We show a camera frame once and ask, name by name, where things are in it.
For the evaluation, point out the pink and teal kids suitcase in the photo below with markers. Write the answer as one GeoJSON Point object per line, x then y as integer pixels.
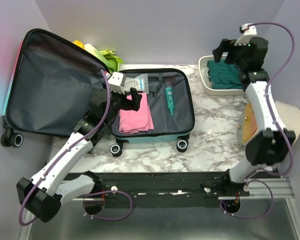
{"type": "Point", "coordinates": [54, 80]}

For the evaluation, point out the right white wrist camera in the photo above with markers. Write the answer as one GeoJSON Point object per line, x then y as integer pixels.
{"type": "Point", "coordinates": [248, 31]}

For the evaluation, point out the dark teal garment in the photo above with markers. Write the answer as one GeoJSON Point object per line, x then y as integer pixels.
{"type": "Point", "coordinates": [223, 76]}

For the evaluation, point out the green leafy lettuce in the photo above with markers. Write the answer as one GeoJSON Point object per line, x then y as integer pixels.
{"type": "Point", "coordinates": [110, 59]}

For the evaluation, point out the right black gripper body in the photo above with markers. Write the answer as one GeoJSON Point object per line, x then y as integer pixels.
{"type": "Point", "coordinates": [236, 55]}

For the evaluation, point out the white packet in suitcase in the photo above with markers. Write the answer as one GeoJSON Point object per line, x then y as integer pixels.
{"type": "Point", "coordinates": [140, 83]}

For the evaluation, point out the white rectangular plastic basin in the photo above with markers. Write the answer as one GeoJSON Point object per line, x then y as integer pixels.
{"type": "Point", "coordinates": [203, 72]}

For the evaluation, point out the teal spray bottle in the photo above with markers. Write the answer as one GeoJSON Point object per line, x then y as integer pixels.
{"type": "Point", "coordinates": [170, 100]}

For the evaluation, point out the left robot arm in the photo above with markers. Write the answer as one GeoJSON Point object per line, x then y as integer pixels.
{"type": "Point", "coordinates": [43, 194]}

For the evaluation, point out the purple cloth item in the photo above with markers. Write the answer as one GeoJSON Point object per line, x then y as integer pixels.
{"type": "Point", "coordinates": [132, 122]}

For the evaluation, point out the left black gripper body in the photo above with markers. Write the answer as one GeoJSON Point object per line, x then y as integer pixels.
{"type": "Point", "coordinates": [120, 102]}

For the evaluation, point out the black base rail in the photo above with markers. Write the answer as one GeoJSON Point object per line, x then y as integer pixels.
{"type": "Point", "coordinates": [177, 189]}

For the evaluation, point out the white cylinder appliance orange lid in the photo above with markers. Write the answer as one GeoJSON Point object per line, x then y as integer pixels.
{"type": "Point", "coordinates": [247, 125]}

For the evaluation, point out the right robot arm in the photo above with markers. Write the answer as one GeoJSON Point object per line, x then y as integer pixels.
{"type": "Point", "coordinates": [272, 141]}

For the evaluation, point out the napa cabbage with yellow top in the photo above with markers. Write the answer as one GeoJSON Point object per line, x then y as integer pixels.
{"type": "Point", "coordinates": [88, 47]}

